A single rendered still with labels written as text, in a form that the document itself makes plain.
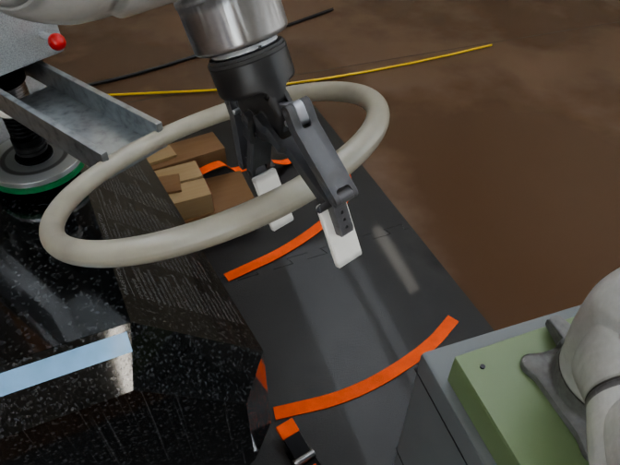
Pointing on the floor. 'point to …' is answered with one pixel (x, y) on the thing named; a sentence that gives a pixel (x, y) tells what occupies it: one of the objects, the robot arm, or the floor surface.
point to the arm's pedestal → (450, 405)
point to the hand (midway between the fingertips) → (310, 232)
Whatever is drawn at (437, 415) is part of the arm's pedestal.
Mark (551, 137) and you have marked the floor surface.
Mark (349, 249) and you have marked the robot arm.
